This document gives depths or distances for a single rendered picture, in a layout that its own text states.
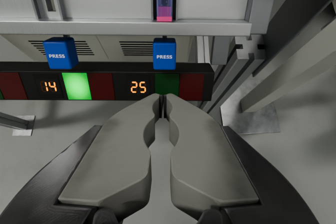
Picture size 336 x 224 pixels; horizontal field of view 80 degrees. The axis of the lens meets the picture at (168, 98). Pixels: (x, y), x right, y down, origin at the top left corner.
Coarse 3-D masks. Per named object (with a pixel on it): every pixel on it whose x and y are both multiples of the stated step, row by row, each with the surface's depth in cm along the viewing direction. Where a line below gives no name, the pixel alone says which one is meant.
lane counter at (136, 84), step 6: (126, 78) 24; (132, 78) 24; (138, 78) 24; (144, 78) 24; (126, 84) 25; (132, 84) 25; (138, 84) 25; (144, 84) 25; (126, 90) 25; (132, 90) 25; (138, 90) 25; (144, 90) 25; (150, 90) 25; (132, 96) 25; (138, 96) 25; (144, 96) 25
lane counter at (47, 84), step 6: (36, 78) 24; (42, 78) 24; (48, 78) 24; (54, 78) 24; (36, 84) 25; (42, 84) 25; (48, 84) 25; (54, 84) 25; (42, 90) 25; (48, 90) 25; (54, 90) 25; (60, 90) 25; (42, 96) 25; (48, 96) 25; (54, 96) 25; (60, 96) 25
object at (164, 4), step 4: (156, 0) 18; (160, 0) 18; (164, 0) 18; (168, 0) 18; (156, 4) 18; (160, 4) 18; (164, 4) 18; (168, 4) 18; (160, 8) 18; (164, 8) 18; (168, 8) 18; (160, 12) 18; (164, 12) 18; (168, 12) 18
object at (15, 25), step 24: (0, 24) 18; (24, 24) 18; (48, 24) 18; (72, 24) 18; (96, 24) 18; (120, 24) 18; (144, 24) 18; (168, 24) 18; (192, 24) 18; (216, 24) 18; (240, 24) 18
